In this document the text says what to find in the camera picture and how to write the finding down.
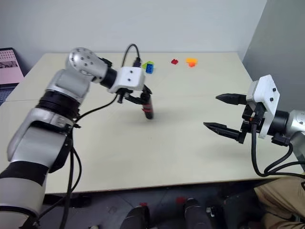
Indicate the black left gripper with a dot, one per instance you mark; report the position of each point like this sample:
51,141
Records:
124,93

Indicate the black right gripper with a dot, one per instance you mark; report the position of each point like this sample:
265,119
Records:
252,119

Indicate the black red electric screwdriver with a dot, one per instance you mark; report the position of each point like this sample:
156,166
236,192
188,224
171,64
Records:
148,114

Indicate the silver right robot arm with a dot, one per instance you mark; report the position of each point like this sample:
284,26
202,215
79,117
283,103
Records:
295,124

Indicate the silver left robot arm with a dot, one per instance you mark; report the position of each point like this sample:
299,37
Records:
59,100

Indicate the blue toy brick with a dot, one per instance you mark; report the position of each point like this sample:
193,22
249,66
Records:
149,68

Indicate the lime green wedge brick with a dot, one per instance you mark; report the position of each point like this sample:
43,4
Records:
145,64

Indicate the red toy brick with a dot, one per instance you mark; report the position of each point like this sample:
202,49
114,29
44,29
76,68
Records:
174,61

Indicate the small orange toy brick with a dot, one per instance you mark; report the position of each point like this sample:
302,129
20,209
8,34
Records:
191,64

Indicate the yellow orange flat brick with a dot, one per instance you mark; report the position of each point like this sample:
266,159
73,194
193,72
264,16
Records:
191,59

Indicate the black box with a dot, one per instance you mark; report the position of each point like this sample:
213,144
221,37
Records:
236,210

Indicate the person's tan trousers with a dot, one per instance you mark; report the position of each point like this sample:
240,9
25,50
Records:
281,202

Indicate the dark rounded shape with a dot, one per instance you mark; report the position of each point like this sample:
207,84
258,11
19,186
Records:
196,214
135,218

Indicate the laptop with pink screen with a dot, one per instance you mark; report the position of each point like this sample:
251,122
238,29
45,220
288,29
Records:
8,68

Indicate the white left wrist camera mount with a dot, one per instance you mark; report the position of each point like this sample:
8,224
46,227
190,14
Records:
128,78

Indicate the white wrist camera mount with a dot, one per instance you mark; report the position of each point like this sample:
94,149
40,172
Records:
267,95
128,78

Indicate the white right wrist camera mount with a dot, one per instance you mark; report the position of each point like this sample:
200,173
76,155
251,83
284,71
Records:
267,95

